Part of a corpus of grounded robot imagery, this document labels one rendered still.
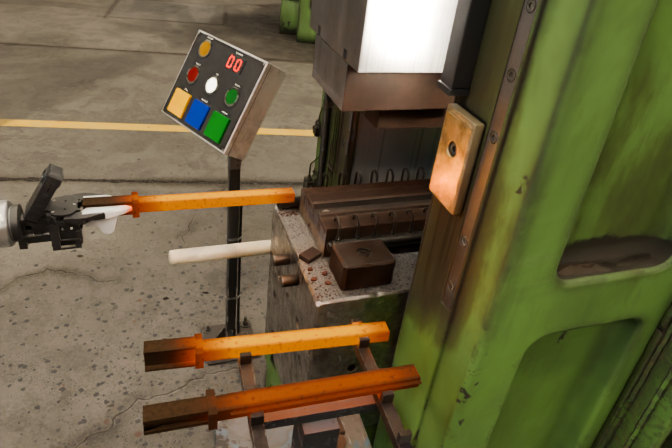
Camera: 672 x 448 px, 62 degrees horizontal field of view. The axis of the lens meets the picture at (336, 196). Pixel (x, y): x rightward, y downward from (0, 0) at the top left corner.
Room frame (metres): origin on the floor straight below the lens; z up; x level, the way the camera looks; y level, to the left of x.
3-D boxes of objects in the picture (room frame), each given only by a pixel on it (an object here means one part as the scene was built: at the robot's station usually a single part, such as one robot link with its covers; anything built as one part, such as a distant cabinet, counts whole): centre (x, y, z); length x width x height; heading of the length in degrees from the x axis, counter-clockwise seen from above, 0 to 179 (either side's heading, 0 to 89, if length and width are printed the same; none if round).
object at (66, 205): (0.87, 0.55, 1.02); 0.12 x 0.08 x 0.09; 113
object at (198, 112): (1.50, 0.43, 1.01); 0.07 x 0.05 x 0.07; 48
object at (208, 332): (1.59, 0.34, 0.05); 0.22 x 0.22 x 0.09; 23
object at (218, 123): (1.43, 0.36, 1.01); 0.07 x 0.05 x 0.07; 48
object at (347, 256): (0.97, -0.08, 0.95); 0.12 x 0.08 x 0.06; 113
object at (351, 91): (1.19, -0.14, 1.32); 0.42 x 0.20 x 0.10; 113
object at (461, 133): (0.87, -0.19, 1.27); 0.09 x 0.02 x 0.17; 23
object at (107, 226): (0.90, 0.44, 1.03); 0.09 x 0.03 x 0.06; 110
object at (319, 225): (1.19, -0.14, 0.96); 0.42 x 0.20 x 0.09; 113
